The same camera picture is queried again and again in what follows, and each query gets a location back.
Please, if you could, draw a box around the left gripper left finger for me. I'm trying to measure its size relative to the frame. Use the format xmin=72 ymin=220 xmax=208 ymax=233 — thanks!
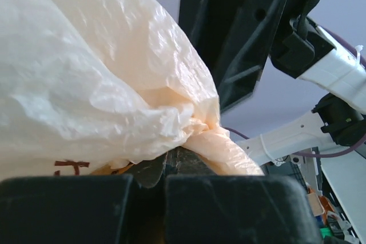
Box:
xmin=1 ymin=156 xmax=166 ymax=243

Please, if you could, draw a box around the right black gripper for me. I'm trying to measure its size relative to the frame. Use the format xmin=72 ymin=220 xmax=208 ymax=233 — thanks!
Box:
xmin=178 ymin=0 xmax=287 ymax=111

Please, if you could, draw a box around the translucent banana-print plastic bag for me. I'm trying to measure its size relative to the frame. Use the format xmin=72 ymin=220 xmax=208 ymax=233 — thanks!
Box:
xmin=1 ymin=0 xmax=262 ymax=179

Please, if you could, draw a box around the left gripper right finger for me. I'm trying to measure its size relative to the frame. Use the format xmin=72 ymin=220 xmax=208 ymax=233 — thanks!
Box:
xmin=164 ymin=148 xmax=323 ymax=243

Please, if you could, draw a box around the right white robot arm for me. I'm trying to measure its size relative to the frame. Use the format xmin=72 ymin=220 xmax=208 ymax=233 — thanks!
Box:
xmin=178 ymin=0 xmax=365 ymax=165

